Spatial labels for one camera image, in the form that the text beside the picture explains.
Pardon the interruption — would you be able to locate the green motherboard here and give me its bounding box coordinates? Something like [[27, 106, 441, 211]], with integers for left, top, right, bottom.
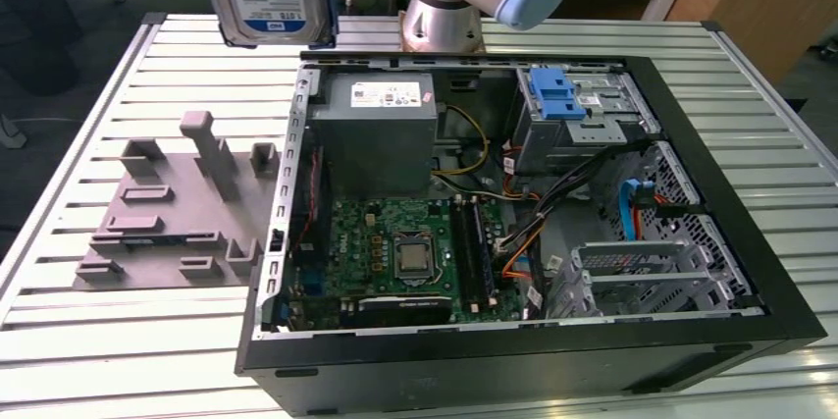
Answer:
[[286, 195, 524, 330]]

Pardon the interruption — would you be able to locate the blue drive latch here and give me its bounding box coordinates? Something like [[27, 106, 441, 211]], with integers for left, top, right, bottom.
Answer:
[[529, 68, 588, 121]]

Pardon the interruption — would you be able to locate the power wire with black connector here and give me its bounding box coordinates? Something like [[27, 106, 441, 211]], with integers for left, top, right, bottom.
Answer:
[[644, 195, 701, 219]]

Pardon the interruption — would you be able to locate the orange wire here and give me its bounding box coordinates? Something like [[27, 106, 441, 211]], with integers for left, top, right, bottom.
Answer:
[[500, 222, 545, 279]]

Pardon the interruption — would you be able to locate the yellow wire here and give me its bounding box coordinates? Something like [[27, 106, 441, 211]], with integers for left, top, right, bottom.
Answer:
[[430, 103, 492, 178]]

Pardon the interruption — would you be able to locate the silver CPU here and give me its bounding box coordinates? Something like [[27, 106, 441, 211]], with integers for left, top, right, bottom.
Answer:
[[396, 243, 433, 274]]

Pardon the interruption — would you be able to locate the black graphics card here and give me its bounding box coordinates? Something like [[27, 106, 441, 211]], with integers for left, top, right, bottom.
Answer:
[[338, 293, 453, 328]]

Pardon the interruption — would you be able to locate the red and black twisted wire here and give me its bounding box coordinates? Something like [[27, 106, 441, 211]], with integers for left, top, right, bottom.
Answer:
[[306, 146, 325, 224]]

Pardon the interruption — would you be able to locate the black open PC case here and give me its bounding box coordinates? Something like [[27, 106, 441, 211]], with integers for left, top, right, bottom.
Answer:
[[233, 49, 827, 418]]

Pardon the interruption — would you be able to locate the metal optical drive cage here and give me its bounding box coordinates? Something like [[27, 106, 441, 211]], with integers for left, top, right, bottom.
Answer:
[[513, 65, 660, 175]]

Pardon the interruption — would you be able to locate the metal disk bay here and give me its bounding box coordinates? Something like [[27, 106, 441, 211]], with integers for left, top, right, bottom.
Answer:
[[565, 239, 751, 320]]

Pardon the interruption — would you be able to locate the CPU socket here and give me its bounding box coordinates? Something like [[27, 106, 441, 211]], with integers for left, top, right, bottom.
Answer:
[[388, 230, 442, 288]]

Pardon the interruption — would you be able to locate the blue data wire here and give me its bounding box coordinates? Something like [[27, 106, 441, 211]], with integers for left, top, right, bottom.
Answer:
[[616, 178, 656, 243]]

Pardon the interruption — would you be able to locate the grey power supply unit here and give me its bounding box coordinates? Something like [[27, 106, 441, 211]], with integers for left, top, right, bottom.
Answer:
[[306, 71, 438, 199]]

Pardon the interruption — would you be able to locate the black RAM slot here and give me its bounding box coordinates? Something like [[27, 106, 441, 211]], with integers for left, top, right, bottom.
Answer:
[[452, 195, 474, 310]]

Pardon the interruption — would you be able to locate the black wire bundle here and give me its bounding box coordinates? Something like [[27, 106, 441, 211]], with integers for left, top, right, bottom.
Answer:
[[506, 151, 629, 253]]

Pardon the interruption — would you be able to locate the grey parts rack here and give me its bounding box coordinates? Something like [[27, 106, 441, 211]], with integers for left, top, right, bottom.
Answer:
[[70, 112, 281, 292]]

